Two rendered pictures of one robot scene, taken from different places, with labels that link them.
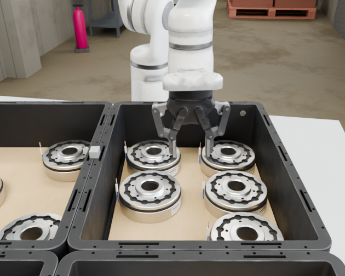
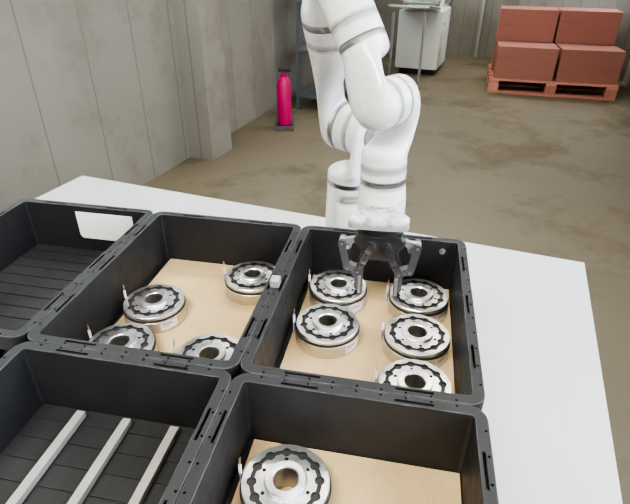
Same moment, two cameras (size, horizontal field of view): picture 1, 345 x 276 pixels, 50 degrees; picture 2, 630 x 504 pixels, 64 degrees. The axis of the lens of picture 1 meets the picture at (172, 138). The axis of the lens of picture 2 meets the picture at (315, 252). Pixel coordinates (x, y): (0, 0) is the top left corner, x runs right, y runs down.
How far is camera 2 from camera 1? 0.21 m
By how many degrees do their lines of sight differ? 9
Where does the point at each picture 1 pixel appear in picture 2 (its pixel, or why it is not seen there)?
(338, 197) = (552, 358)
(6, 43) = (193, 116)
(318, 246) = (469, 401)
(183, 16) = (374, 156)
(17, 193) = (197, 311)
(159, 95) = not seen: hidden behind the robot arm
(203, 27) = (395, 167)
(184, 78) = (369, 217)
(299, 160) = (517, 308)
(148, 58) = (346, 179)
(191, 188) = (373, 328)
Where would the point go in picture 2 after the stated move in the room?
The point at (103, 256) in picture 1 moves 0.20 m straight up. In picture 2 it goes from (270, 381) to (262, 236)
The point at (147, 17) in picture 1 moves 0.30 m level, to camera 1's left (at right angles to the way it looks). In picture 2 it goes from (348, 136) to (198, 127)
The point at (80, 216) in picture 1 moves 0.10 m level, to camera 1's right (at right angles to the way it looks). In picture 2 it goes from (254, 343) to (329, 353)
